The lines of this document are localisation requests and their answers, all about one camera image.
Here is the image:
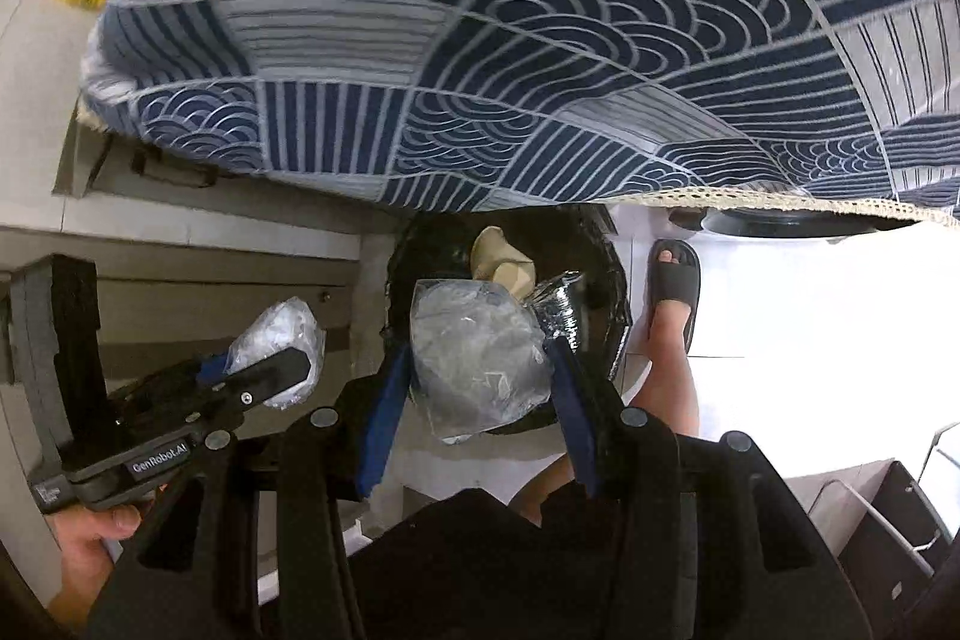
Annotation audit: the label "dark storage box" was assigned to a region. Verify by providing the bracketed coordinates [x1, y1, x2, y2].
[836, 460, 953, 603]

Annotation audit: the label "clear plastic bag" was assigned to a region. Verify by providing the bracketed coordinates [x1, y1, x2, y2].
[409, 278, 556, 442]

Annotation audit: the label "brown paper cup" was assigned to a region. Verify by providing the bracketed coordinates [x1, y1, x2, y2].
[469, 226, 537, 304]

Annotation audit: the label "grey slide sandal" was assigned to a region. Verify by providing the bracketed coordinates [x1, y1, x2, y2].
[643, 237, 702, 356]

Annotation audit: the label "plastic ball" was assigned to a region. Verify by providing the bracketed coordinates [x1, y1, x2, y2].
[225, 297, 327, 412]

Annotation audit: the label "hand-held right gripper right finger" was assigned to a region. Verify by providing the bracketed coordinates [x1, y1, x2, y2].
[541, 334, 875, 640]

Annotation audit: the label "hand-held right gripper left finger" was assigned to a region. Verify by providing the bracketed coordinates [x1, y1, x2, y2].
[86, 344, 413, 640]

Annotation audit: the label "dark round appliance door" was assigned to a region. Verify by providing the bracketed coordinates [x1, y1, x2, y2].
[667, 206, 916, 240]

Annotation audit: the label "black shorts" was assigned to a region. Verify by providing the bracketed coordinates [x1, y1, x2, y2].
[259, 482, 631, 640]

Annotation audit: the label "blue patterned tablecloth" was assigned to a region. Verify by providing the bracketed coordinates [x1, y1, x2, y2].
[79, 0, 960, 229]

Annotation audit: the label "person's left hand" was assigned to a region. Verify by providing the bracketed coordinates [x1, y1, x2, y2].
[58, 509, 142, 611]

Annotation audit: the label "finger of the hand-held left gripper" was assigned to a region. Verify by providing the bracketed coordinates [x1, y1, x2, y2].
[120, 355, 232, 405]
[225, 349, 314, 412]

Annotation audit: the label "grey kitchen cabinet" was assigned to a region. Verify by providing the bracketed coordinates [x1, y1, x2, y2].
[0, 107, 391, 536]

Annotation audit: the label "black trash bin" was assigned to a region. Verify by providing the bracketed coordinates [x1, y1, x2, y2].
[379, 209, 635, 438]

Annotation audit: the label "person's leg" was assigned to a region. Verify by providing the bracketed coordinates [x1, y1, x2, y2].
[517, 242, 702, 525]

